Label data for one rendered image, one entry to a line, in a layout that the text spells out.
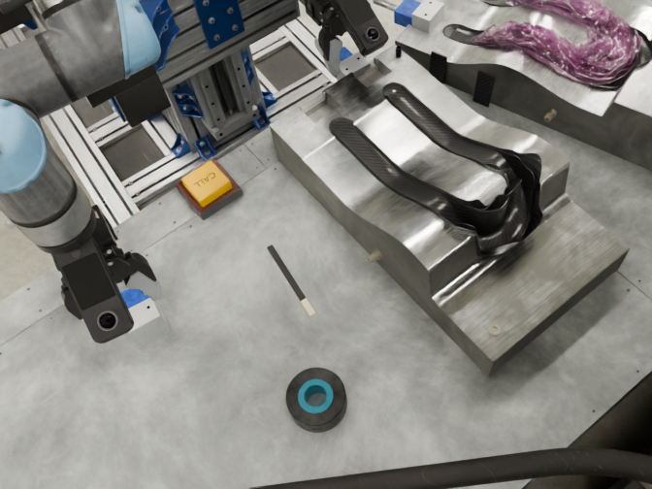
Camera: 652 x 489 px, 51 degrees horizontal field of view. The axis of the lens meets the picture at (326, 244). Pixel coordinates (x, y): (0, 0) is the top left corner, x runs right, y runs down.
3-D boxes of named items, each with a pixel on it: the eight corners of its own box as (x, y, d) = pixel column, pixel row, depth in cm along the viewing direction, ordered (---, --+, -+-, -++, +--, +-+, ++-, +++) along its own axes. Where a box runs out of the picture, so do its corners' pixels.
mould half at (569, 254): (277, 159, 116) (263, 106, 104) (395, 81, 122) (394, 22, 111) (488, 377, 93) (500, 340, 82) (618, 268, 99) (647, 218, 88)
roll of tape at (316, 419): (355, 421, 92) (353, 413, 89) (299, 440, 91) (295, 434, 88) (336, 368, 96) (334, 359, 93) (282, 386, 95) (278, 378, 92)
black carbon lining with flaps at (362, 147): (323, 135, 109) (316, 94, 100) (400, 83, 112) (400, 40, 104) (477, 283, 93) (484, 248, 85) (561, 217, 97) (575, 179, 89)
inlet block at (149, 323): (111, 280, 107) (97, 264, 102) (140, 265, 108) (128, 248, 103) (141, 347, 101) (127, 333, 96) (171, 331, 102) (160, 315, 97)
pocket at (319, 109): (300, 121, 113) (297, 106, 109) (325, 105, 114) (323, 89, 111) (316, 138, 111) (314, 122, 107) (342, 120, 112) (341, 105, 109)
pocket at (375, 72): (351, 88, 115) (349, 72, 112) (375, 72, 117) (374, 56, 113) (368, 103, 113) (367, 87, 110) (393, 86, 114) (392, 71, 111)
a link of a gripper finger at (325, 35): (338, 50, 116) (343, 6, 109) (343, 56, 115) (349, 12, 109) (314, 58, 114) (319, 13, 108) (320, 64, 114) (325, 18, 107)
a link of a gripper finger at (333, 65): (320, 60, 122) (326, 16, 115) (340, 80, 119) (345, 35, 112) (306, 65, 121) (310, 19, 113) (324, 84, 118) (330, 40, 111)
